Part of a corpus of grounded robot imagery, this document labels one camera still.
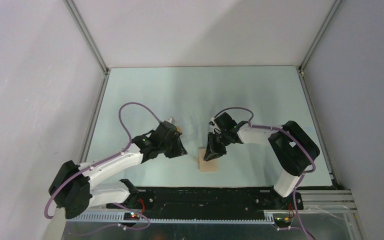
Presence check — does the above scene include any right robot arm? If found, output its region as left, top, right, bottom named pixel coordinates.
left=202, top=111, right=321, bottom=209

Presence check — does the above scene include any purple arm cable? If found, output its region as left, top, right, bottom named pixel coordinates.
left=213, top=106, right=317, bottom=240
left=43, top=101, right=163, bottom=231

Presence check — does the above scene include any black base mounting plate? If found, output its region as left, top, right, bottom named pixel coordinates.
left=125, top=187, right=304, bottom=220

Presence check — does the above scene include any beige leather card holder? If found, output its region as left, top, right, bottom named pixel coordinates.
left=195, top=148, right=218, bottom=173

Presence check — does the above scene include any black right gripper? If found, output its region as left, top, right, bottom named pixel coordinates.
left=203, top=130, right=231, bottom=162

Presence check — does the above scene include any right aluminium frame post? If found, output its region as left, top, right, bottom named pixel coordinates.
left=298, top=0, right=344, bottom=74

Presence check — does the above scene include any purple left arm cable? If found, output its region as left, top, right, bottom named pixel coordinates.
left=43, top=101, right=163, bottom=231

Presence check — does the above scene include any aluminium frame post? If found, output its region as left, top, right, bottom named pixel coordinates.
left=63, top=0, right=109, bottom=75
left=298, top=0, right=344, bottom=74

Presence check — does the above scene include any left aluminium frame post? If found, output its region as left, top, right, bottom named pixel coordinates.
left=63, top=0, right=109, bottom=75

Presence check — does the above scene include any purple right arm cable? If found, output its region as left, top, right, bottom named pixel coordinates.
left=213, top=106, right=317, bottom=240

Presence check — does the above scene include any grey slotted cable duct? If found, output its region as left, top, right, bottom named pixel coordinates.
left=67, top=211, right=275, bottom=225

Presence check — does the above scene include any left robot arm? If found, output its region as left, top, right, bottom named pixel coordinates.
left=48, top=120, right=187, bottom=220

